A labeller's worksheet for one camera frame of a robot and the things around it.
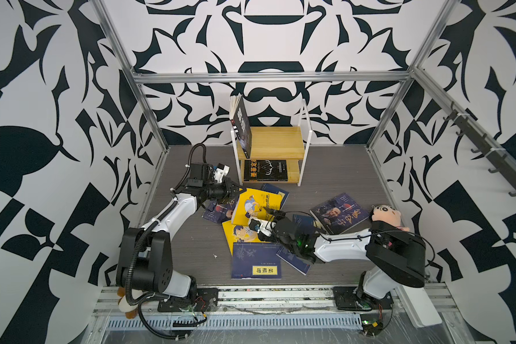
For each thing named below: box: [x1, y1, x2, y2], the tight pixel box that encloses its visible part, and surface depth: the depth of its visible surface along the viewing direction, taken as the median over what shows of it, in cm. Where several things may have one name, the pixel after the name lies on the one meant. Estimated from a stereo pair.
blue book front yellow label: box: [231, 242, 282, 280], surface depth 83 cm
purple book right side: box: [309, 192, 370, 236], surface depth 96 cm
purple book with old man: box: [201, 193, 241, 224], surface depth 96 cm
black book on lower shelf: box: [243, 159, 289, 182], surface depth 107 cm
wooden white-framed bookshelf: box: [230, 98, 313, 188], surface depth 104 cm
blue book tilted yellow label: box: [275, 246, 312, 276], surface depth 81 cm
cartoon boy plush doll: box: [369, 204, 410, 232], surface depth 89 cm
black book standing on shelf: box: [229, 92, 253, 160], surface depth 81 cm
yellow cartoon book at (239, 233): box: [221, 220, 271, 256], surface depth 88 cm
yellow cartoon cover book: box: [231, 187, 282, 226], surface depth 85 cm
